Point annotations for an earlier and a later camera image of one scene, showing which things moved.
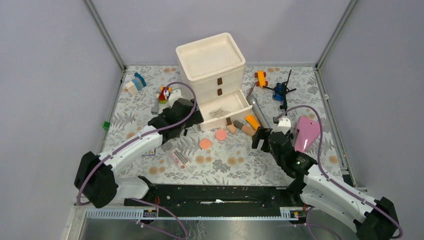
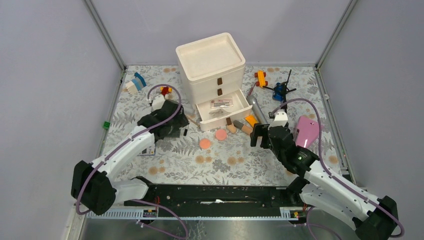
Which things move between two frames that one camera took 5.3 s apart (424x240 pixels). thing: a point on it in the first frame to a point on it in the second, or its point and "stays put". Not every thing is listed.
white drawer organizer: [214, 68] stays put
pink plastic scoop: [308, 129] stays put
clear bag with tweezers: [218, 113] stays put
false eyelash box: [182, 161] to [221, 103]
